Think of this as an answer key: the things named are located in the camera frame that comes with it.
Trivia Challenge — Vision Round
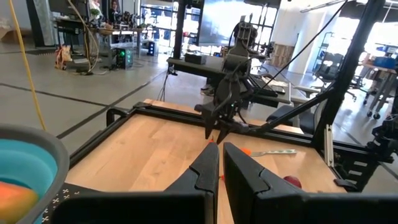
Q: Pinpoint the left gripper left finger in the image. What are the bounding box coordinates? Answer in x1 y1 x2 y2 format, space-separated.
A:
164 142 220 224

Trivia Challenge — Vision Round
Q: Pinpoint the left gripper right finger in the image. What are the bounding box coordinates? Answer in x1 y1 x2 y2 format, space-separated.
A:
223 142 308 224

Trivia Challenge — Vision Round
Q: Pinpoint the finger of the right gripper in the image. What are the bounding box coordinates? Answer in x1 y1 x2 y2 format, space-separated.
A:
204 115 218 140
216 121 233 146

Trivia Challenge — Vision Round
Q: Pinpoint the light red pomegranate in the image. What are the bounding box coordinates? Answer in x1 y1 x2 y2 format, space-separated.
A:
283 175 302 190

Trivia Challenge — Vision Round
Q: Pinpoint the blue collapsible colander grey rim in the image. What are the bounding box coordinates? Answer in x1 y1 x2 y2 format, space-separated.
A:
0 123 71 224

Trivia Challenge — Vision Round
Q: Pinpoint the red orange mango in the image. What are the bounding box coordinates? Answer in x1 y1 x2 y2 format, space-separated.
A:
0 181 40 224

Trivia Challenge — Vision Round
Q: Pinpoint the black desk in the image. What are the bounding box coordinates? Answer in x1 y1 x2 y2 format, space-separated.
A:
167 55 292 106

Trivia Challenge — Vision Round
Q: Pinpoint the wooden crate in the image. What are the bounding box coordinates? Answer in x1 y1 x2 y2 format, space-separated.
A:
270 43 295 68

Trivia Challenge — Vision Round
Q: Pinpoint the grey office chair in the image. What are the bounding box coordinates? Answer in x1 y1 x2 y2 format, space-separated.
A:
313 52 358 100

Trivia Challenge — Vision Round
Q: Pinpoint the black computer tower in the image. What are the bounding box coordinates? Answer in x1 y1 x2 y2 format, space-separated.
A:
115 47 134 70

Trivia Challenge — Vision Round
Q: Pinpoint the black perforated metal stand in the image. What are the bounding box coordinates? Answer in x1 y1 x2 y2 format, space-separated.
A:
42 182 105 224

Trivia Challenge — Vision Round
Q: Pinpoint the person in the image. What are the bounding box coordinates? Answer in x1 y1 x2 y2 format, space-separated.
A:
108 0 122 24

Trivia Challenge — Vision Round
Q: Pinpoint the orange bag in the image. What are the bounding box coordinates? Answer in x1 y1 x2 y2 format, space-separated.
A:
55 45 73 71

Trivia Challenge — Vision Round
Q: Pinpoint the knife with patterned handle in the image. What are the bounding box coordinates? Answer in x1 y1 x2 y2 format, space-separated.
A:
250 149 298 157

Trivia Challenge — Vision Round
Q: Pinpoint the yellow hanging cable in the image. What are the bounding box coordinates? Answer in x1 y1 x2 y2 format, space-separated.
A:
7 0 47 131

